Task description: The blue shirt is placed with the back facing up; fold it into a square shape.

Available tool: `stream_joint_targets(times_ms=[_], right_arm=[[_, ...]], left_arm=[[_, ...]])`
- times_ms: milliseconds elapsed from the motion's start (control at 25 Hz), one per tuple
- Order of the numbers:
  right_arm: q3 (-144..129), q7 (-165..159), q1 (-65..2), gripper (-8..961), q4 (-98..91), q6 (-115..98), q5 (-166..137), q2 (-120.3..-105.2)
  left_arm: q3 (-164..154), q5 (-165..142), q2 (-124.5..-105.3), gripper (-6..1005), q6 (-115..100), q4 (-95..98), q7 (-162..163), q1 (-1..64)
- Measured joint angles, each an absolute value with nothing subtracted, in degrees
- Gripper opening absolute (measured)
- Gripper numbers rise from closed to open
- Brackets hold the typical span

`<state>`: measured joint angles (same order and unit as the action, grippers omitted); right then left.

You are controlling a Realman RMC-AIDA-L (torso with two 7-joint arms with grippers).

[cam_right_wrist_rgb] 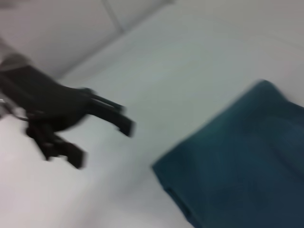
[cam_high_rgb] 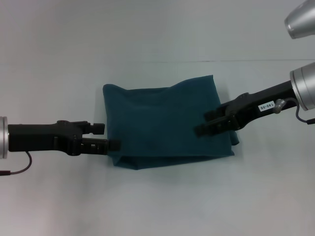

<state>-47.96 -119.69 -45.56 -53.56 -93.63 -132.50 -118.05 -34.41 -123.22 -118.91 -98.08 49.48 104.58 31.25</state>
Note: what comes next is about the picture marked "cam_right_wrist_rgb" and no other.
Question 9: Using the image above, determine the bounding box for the teal blue t-shirt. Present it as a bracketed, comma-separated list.
[152, 79, 304, 228]

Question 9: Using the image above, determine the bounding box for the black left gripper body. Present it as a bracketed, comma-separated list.
[0, 64, 97, 133]

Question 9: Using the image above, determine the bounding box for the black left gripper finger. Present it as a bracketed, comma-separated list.
[25, 120, 88, 170]
[89, 94, 136, 138]

